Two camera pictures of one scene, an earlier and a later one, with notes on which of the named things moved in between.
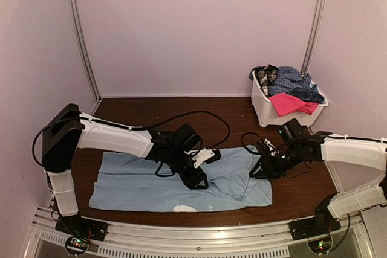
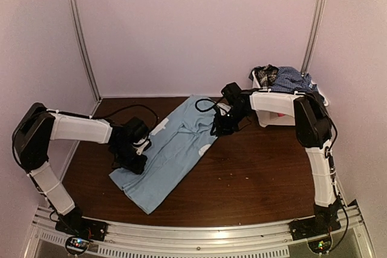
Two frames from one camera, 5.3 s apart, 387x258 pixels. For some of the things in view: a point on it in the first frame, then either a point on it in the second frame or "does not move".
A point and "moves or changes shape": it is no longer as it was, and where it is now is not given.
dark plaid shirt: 265,75 does not move
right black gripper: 269,171 -> 222,127
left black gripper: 198,176 -> 138,168
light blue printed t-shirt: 132,182 moves or changes shape
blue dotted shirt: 288,78 does not move
